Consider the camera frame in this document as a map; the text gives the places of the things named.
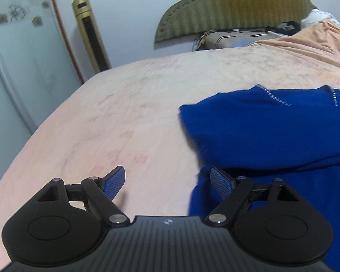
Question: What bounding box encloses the peach bed sheet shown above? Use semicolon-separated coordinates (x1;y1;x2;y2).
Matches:
0;41;340;271

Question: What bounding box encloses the white quilt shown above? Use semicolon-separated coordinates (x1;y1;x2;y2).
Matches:
300;8;340;31

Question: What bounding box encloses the blue knit sweater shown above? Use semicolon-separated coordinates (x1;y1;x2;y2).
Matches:
178;84;340;272

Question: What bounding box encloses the frosted glass door with flowers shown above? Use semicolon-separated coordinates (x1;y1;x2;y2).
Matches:
0;0;84;145

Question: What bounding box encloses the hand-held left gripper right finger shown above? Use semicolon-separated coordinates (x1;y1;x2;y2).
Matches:
204;167;301;228

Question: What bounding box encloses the brown wooden door frame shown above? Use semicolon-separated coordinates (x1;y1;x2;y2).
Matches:
47;0;86;85

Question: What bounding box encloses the green padded headboard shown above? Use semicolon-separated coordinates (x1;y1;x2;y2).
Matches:
154;0;319;44

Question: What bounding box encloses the gold tower fan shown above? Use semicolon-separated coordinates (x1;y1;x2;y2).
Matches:
71;0;112;73

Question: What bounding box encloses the brown patterned pillow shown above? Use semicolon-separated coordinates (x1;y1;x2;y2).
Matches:
195;30;275;51

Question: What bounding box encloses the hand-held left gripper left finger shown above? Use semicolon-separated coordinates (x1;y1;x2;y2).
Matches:
37;166;131;228

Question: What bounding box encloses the black clothing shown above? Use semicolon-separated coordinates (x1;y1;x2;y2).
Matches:
266;21;302;34

